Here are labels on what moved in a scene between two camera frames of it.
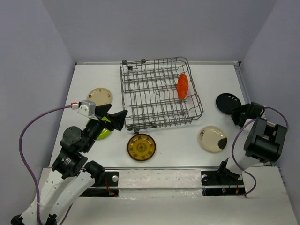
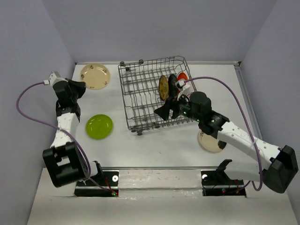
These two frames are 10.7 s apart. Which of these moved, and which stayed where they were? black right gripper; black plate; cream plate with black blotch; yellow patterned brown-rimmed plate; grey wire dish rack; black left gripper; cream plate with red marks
Moved: black plate; cream plate with red marks; black right gripper; yellow patterned brown-rimmed plate; black left gripper
Stayed: cream plate with black blotch; grey wire dish rack
